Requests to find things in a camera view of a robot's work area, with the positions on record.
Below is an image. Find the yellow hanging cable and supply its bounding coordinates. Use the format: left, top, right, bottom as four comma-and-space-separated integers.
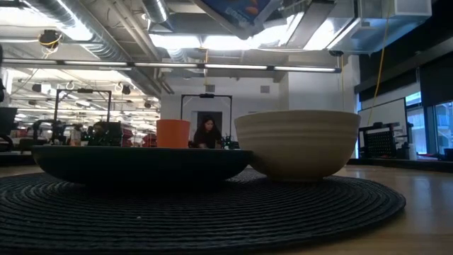
367, 0, 391, 125

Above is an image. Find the black perforated cart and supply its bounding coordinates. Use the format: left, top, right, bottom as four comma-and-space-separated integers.
357, 122, 412, 160

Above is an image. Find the white board panel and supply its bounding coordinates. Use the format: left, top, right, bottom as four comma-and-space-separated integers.
357, 98, 408, 140

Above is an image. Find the orange cup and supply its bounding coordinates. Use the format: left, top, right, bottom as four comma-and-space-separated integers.
156, 118, 191, 149

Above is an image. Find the dark shallow plate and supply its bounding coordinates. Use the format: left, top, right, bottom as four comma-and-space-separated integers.
30, 144, 253, 186

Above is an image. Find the long ceiling light bar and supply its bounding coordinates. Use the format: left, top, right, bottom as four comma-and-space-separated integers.
0, 58, 343, 74

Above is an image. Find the black rig frame with camera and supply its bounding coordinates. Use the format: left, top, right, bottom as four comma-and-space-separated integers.
180, 93, 234, 142

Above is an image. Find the black metal rig frame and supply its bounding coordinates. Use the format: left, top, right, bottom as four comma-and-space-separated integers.
52, 88, 113, 143

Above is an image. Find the black ceiling-mounted device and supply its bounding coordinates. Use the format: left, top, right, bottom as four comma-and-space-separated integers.
38, 29, 63, 50

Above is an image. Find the silver ventilation duct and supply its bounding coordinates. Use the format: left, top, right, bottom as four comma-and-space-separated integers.
21, 0, 128, 62

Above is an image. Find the person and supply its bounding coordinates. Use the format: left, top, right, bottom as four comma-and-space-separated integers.
193, 116, 224, 149

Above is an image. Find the cream ribbed ceramic bowl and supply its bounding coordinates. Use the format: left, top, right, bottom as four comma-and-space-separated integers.
234, 109, 362, 183

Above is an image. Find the black round woven placemat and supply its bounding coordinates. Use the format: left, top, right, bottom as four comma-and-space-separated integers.
0, 166, 407, 255

